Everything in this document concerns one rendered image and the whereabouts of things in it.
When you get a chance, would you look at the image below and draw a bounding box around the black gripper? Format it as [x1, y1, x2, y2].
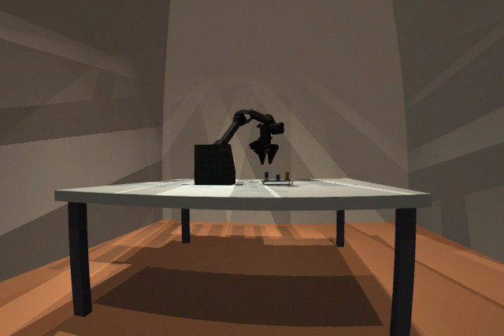
[254, 135, 279, 164]

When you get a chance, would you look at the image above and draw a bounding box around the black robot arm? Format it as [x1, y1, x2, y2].
[213, 109, 284, 150]

